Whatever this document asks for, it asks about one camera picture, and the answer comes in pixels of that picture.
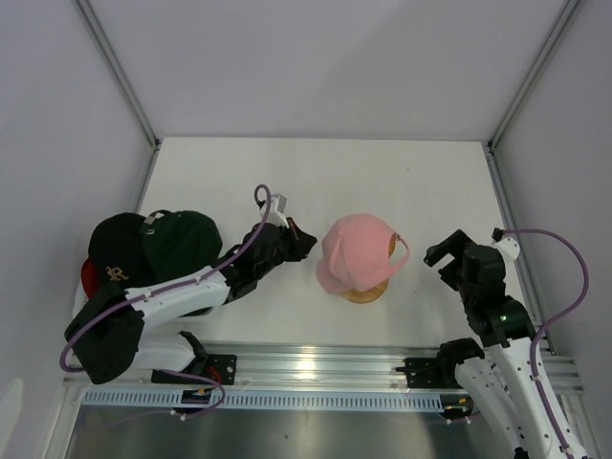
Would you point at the black left mounting bracket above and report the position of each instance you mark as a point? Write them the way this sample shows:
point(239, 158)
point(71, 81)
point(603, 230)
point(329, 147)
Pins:
point(222, 368)

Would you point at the aluminium frame post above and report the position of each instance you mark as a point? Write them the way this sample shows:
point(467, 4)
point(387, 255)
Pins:
point(94, 27)
point(545, 52)

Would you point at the dark green cap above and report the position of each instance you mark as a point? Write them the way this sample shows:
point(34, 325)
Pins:
point(178, 243)

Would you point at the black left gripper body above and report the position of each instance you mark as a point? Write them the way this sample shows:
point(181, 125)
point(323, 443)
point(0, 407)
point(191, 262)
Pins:
point(283, 252)

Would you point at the pink cap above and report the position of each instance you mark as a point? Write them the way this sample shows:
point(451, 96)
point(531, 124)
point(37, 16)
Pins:
point(360, 252)

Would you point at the aluminium frame post left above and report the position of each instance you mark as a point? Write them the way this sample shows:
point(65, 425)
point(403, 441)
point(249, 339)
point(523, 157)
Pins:
point(94, 27)

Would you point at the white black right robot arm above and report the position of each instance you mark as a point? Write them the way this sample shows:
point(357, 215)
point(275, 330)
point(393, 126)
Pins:
point(501, 368)

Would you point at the white plastic bin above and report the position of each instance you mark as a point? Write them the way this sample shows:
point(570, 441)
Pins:
point(80, 300)

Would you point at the white slotted cable duct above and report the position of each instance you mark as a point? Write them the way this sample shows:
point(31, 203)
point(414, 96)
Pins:
point(256, 399)

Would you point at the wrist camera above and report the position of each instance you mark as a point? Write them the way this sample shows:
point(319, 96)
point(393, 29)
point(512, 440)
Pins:
point(272, 210)
point(506, 245)

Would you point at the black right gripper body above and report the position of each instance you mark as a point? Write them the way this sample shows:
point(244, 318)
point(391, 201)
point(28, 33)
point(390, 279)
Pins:
point(451, 275)

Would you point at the black mounting bracket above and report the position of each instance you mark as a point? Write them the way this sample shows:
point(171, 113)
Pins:
point(222, 368)
point(422, 373)

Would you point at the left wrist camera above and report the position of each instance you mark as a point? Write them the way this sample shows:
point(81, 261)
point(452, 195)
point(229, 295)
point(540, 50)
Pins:
point(272, 210)

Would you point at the wooden hat stand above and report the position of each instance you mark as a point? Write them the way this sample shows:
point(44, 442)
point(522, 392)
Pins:
point(371, 295)

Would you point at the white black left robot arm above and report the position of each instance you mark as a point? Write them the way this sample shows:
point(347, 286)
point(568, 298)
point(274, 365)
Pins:
point(111, 332)

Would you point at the black right mounting bracket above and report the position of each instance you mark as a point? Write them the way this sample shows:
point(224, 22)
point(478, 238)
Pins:
point(422, 373)

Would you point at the black cap gold logo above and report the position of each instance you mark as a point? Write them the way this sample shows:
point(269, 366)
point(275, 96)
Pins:
point(117, 254)

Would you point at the aluminium frame post right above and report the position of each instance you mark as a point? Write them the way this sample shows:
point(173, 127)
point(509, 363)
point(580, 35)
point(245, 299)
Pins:
point(545, 52)

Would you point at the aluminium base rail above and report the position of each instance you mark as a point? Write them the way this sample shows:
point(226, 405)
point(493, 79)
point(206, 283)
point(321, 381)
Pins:
point(281, 367)

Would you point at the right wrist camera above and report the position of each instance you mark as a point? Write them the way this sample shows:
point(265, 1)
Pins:
point(506, 245)

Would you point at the red cap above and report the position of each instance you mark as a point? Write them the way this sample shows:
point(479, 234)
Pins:
point(89, 278)

